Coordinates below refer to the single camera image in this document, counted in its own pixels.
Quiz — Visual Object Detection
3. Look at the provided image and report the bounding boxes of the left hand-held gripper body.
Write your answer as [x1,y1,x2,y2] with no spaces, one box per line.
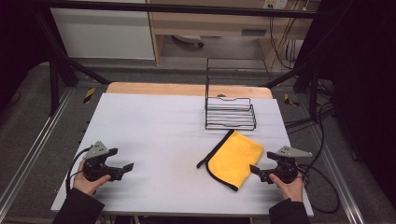
[81,140,125,183]

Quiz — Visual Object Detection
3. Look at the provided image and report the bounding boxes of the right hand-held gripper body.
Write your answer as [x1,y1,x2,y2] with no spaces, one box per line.
[260,146,313,185]

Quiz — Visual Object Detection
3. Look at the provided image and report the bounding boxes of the yellow cloth with black trim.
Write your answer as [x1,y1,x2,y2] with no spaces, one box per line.
[196,129,265,192]

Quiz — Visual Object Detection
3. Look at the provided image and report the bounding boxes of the black wire rack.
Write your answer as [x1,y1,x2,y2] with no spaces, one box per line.
[205,58,273,132]

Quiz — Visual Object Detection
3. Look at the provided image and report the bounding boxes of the person's left hand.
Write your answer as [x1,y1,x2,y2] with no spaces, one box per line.
[73,160,112,196]

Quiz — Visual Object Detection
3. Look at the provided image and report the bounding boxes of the person's right hand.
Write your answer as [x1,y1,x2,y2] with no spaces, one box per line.
[269,172,304,203]

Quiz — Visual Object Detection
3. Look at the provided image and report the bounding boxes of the wooden table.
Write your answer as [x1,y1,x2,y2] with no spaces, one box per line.
[106,81,274,100]

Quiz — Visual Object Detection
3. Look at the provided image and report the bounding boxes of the white cabinet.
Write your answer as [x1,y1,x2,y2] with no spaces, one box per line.
[49,7,156,61]

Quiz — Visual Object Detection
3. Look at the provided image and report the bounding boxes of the office chair base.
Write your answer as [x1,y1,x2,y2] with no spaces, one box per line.
[171,34,205,49]

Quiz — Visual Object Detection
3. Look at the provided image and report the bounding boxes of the white power outlet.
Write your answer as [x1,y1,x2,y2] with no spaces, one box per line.
[262,0,290,9]

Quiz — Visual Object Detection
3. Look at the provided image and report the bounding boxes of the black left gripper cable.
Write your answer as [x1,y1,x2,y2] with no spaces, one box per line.
[65,147,92,194]

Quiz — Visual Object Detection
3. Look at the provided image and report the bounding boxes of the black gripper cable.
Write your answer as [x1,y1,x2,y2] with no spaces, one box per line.
[297,163,341,215]
[65,147,92,194]

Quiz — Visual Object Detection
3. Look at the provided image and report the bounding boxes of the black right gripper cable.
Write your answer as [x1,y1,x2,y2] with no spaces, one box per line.
[297,163,341,215]

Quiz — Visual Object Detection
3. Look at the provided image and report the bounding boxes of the bundle of black floor cables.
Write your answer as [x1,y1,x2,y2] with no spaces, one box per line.
[284,78,337,134]

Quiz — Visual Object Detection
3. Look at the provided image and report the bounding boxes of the aluminium floor rail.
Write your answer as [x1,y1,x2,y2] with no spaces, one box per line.
[310,124,366,224]
[0,89,75,216]

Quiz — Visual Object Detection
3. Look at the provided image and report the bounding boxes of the black metal frame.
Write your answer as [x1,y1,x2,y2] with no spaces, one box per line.
[32,0,356,118]

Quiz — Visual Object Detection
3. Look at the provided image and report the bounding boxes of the hanging cables under desk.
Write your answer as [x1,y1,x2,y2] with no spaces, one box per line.
[268,15,302,72]

